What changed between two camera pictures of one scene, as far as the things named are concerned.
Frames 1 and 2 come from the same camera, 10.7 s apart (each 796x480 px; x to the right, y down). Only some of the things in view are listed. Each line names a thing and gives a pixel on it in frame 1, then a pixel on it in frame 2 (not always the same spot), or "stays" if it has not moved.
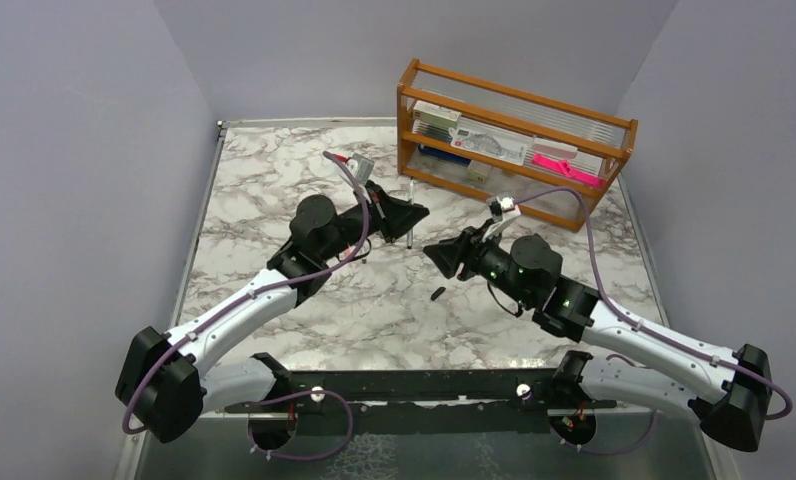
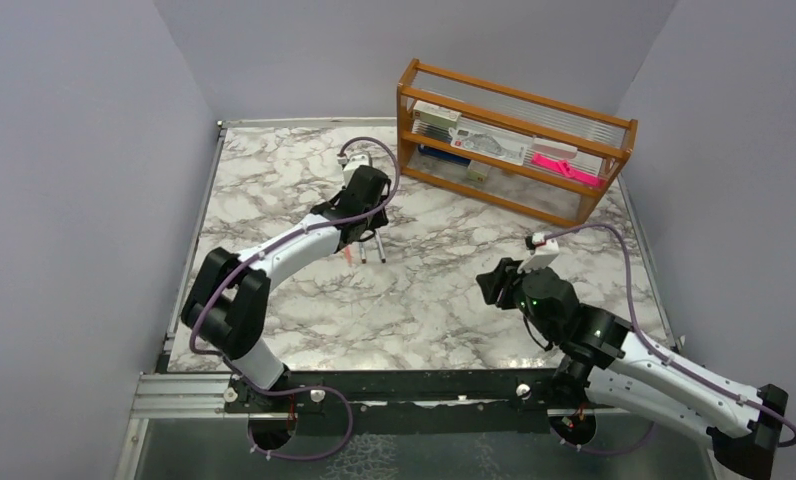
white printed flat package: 507,147 stays
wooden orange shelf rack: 548,157 stays
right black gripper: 464,248 → 498,283
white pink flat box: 554,148 stays
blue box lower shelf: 442,155 stays
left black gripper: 400,215 → 379,220
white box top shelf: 430,113 stays
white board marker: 412,201 → 380,246
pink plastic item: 567,169 stays
